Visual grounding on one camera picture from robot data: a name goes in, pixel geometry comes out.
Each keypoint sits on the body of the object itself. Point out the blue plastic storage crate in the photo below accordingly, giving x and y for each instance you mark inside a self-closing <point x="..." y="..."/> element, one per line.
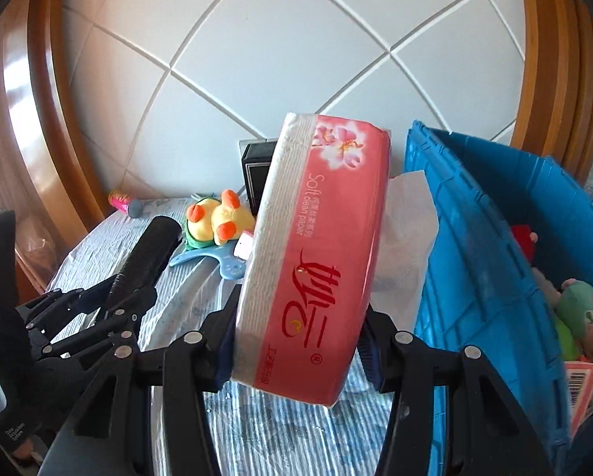
<point x="479" y="288"/>

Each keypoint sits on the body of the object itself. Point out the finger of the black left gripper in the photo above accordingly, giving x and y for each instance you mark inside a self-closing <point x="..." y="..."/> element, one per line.
<point x="19" y="419"/>
<point x="147" y="260"/>

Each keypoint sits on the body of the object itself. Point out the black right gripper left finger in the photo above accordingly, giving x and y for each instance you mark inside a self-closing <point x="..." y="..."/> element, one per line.
<point x="108" y="432"/>

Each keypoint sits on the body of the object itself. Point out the pink can grey cap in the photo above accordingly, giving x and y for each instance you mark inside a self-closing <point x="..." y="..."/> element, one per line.
<point x="130" y="206"/>

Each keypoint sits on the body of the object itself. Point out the black gift box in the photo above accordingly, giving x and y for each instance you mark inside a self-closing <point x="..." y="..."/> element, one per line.
<point x="255" y="169"/>

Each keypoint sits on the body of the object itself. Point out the pink tissue paper pack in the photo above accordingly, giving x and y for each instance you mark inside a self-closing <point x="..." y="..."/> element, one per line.
<point x="336" y="234"/>

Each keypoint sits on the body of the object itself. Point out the red plush toy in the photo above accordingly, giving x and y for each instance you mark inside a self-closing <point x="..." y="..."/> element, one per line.
<point x="526" y="239"/>

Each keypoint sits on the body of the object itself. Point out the green pig plush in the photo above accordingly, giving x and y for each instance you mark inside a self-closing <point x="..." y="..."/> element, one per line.
<point x="575" y="309"/>

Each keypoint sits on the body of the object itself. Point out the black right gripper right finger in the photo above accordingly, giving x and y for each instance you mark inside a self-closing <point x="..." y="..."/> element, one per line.
<point x="451" y="413"/>

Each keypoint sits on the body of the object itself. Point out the yellow green duck plush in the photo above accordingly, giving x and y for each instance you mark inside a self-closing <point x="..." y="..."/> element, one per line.
<point x="214" y="222"/>

